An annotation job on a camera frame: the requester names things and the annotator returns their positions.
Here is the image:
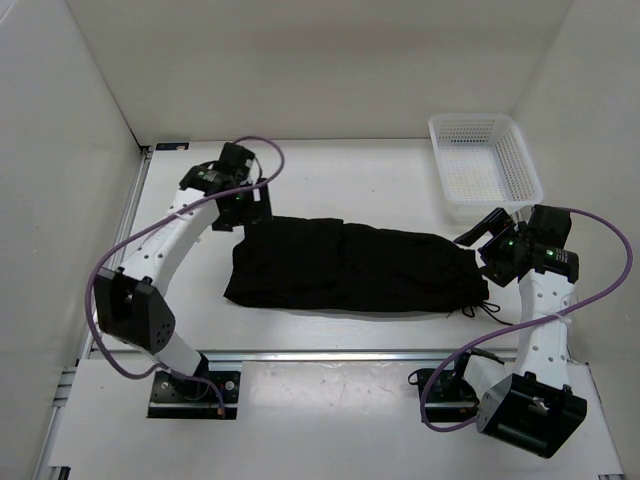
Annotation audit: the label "black trousers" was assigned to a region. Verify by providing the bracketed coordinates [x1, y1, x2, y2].
[224, 217, 501, 318]

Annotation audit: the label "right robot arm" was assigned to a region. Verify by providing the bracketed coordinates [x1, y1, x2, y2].
[449, 205, 587, 459]

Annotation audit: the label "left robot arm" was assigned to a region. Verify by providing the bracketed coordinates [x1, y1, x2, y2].
[93, 142, 271, 400]

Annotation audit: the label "white plastic mesh basket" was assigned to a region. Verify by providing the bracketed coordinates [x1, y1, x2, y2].
[428, 113, 544, 225]

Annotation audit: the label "blue label sticker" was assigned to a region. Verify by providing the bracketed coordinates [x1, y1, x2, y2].
[155, 142, 190, 151]

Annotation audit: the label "right aluminium rail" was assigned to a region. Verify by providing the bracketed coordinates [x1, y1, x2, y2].
[505, 270, 581, 369]

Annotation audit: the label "aluminium rail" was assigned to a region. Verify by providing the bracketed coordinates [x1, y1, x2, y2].
[204, 350, 451, 364]
[32, 147, 151, 480]
[505, 270, 581, 369]

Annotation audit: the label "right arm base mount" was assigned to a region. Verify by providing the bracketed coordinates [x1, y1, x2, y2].
[425, 348, 505, 423]

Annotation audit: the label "front aluminium rail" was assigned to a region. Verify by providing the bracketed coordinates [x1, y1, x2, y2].
[204, 350, 451, 364]

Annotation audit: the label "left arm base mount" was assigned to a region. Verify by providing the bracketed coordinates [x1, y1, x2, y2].
[147, 367, 241, 420]

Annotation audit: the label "left aluminium rail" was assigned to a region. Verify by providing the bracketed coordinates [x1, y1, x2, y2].
[32, 147, 151, 480]

